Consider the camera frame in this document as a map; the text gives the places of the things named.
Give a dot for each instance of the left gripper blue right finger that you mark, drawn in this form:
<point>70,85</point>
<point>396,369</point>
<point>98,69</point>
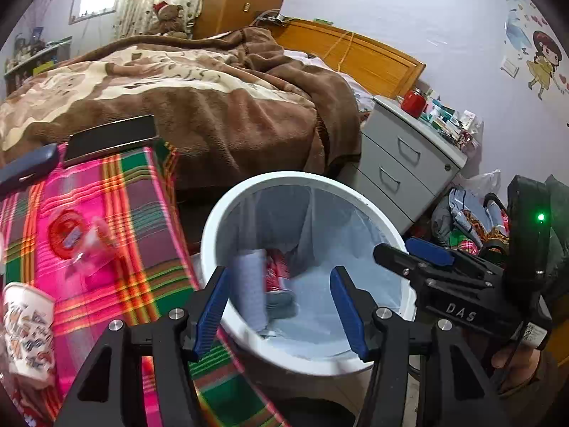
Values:
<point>351,308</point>

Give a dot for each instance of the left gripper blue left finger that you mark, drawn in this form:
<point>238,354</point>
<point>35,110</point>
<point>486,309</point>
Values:
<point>208,308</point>

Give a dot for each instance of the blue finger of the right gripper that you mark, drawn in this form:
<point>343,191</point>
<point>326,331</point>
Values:
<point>429,252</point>
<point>398,262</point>

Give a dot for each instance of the white foam net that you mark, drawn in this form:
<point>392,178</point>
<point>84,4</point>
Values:
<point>248,270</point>

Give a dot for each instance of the printed paper cup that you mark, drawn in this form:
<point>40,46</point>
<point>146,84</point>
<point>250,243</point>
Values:
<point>28,319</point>

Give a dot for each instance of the white trash bin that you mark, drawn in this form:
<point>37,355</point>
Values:
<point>318,224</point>

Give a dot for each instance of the person's right hand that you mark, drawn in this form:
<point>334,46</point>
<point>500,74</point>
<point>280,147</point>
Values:
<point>520,366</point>

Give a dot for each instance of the pile of clothes bags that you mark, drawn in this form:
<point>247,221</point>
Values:
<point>471,216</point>

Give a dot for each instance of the grey bedside drawer cabinet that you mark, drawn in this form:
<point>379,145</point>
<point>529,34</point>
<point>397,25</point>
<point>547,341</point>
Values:
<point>404,164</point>

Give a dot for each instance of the pink plaid tablecloth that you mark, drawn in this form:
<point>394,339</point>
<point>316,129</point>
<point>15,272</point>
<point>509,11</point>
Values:
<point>148,273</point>

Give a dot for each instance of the red mug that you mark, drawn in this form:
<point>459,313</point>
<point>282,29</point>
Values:
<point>413,103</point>

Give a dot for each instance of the wooden headboard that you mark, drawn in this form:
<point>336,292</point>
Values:
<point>378,67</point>

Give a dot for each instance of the black tablet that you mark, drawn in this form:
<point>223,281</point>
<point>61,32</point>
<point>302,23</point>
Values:
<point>110,138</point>

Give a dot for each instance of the brown patterned blanket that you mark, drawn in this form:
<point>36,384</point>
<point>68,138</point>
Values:
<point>233,107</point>

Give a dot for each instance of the dark blue glasses case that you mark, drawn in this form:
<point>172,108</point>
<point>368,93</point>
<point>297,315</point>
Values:
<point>28,168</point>

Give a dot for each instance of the teddy bear santa hat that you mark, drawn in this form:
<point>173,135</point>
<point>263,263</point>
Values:
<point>169,21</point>

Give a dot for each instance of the shelf with items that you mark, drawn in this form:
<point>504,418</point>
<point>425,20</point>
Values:
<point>21,60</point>

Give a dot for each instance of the girl wall sticker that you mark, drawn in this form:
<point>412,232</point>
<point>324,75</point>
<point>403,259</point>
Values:
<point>544,65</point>

